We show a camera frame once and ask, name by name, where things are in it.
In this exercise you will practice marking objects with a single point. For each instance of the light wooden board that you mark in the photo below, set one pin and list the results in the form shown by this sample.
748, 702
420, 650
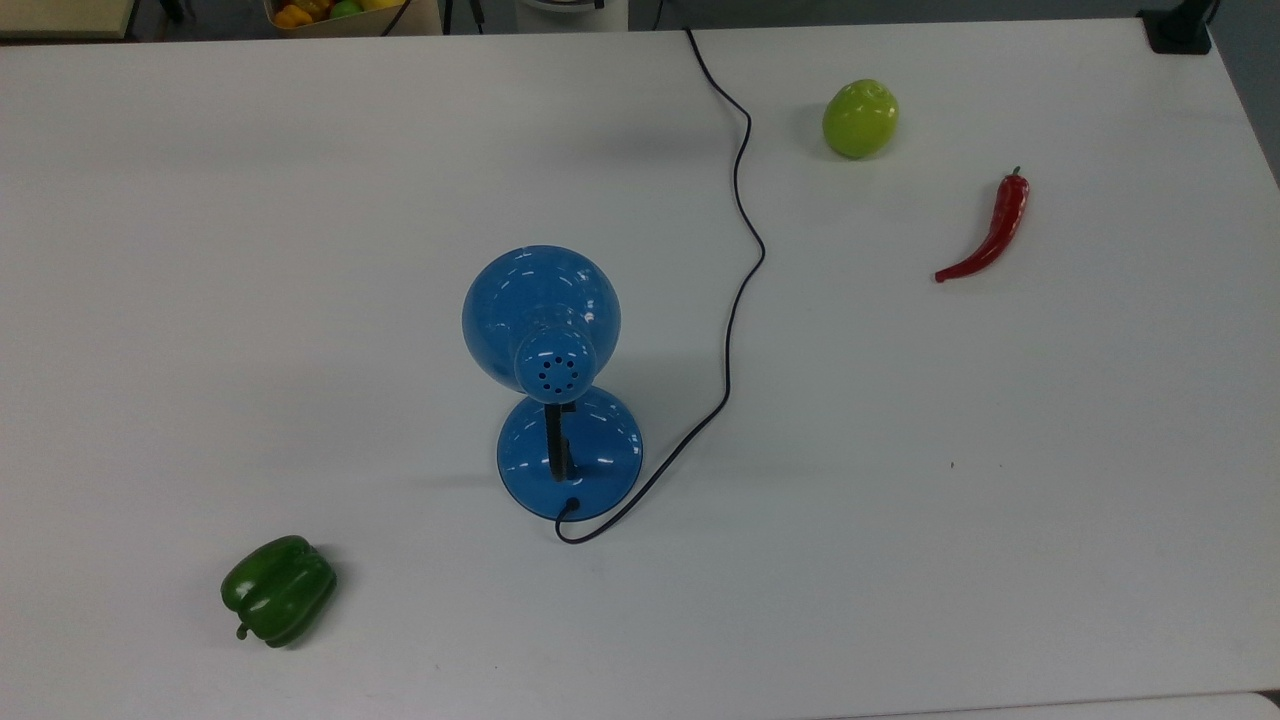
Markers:
60, 15

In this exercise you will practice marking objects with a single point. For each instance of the blue desk lamp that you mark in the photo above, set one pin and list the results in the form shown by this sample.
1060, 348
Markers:
530, 300

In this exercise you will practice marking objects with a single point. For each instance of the green bell pepper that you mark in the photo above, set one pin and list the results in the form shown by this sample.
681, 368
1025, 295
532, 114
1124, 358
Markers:
280, 590

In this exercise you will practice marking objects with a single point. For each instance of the small green toy fruit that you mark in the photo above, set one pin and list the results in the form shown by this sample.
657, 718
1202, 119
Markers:
345, 8

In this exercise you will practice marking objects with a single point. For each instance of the black stand legs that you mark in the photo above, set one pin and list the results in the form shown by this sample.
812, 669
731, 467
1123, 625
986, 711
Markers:
476, 12

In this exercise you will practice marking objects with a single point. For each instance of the orange toy pepper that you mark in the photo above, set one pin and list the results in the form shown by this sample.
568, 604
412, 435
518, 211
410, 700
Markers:
292, 15

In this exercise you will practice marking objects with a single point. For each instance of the black table clamp mount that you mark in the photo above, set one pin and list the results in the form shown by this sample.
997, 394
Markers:
1176, 28

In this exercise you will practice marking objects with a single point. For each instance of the cardboard box of toy fruit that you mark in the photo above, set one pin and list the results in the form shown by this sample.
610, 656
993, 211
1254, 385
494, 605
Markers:
420, 20

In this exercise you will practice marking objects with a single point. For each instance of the red chili pepper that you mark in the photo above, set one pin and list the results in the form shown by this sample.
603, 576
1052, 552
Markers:
1003, 222

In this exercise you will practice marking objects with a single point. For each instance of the green apple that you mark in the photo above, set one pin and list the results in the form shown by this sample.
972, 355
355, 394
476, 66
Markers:
860, 120

